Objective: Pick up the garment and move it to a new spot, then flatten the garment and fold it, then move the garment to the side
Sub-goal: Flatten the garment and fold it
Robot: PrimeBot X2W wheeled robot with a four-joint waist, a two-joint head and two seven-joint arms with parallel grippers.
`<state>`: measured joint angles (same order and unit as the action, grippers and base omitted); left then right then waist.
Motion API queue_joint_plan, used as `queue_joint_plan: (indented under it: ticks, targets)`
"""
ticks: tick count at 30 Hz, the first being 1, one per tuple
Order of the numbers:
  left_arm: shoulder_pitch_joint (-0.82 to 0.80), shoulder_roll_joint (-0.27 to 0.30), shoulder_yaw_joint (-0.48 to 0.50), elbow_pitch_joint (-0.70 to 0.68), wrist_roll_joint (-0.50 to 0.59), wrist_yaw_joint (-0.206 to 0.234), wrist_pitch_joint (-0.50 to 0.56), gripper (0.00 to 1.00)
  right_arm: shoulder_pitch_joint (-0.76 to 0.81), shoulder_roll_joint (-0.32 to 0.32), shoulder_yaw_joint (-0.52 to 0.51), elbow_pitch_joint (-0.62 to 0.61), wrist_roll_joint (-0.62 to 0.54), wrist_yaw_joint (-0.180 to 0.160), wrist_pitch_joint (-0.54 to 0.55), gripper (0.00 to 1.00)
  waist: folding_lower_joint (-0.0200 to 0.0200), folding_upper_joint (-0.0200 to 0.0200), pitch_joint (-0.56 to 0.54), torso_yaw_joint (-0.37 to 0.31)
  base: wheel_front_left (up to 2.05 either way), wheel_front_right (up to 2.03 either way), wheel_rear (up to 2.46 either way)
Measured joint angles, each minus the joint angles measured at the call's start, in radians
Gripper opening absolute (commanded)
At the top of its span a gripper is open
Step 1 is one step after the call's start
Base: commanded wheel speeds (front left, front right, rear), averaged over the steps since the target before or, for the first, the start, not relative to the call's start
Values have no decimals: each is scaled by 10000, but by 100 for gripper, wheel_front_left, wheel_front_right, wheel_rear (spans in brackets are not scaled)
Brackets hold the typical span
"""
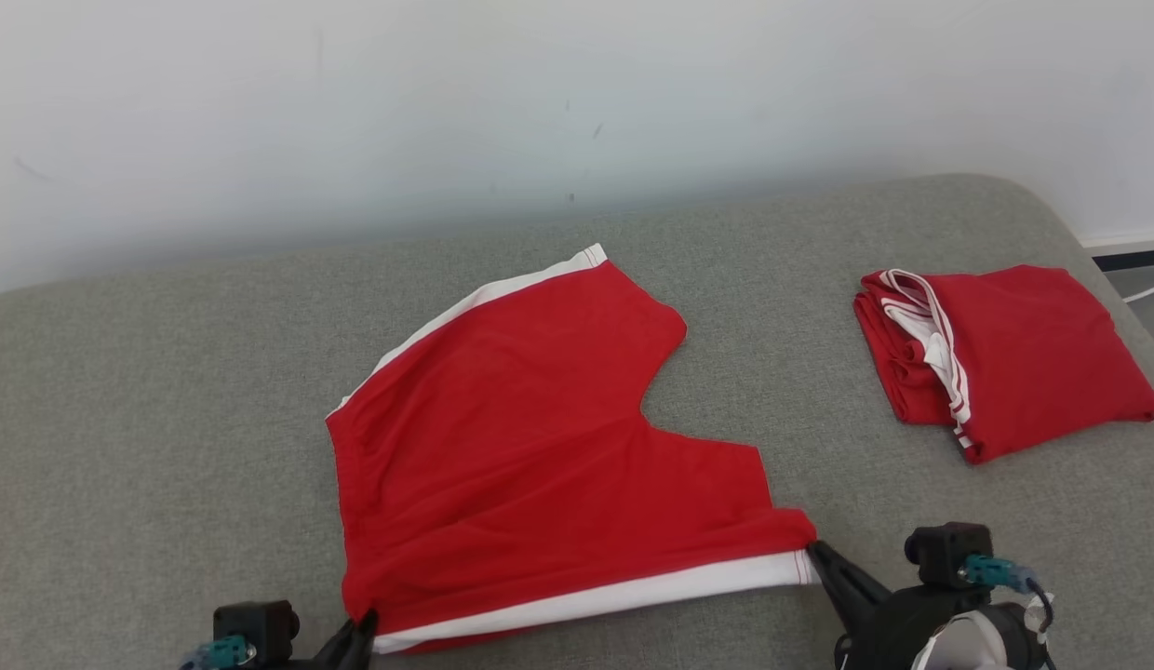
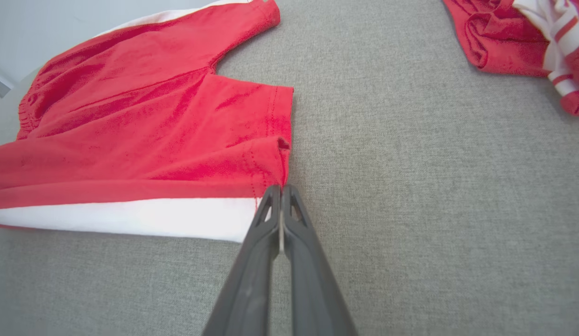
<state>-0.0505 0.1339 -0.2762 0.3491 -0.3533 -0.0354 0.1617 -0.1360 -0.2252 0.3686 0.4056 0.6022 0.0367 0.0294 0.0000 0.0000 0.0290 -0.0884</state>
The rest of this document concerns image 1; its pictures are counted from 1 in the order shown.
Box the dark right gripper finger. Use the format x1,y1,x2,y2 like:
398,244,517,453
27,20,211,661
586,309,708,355
812,540,894,617
805,542,862,638

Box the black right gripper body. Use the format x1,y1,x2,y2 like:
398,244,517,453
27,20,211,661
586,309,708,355
832,584,1006,670

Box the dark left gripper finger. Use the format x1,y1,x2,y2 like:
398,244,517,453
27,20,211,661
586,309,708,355
354,609,380,670
311,614,366,670

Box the red shorts with white stripes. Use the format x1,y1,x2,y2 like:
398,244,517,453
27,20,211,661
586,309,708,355
325,243,819,655

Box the red Bulls 23 jersey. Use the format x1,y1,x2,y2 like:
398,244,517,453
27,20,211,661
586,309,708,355
852,264,1154,466

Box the black skirting board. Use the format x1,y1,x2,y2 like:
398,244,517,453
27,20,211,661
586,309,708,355
1093,248,1154,274

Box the teal right camera connector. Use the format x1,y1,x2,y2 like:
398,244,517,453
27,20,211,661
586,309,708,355
958,554,1040,594

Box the teal camera connector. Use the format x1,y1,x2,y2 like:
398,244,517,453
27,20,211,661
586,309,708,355
180,635,258,670
958,554,1040,594

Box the teal left camera connector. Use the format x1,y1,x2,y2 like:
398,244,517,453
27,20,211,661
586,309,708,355
180,635,258,670

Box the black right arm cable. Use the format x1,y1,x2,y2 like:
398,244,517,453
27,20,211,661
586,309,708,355
1022,575,1060,670

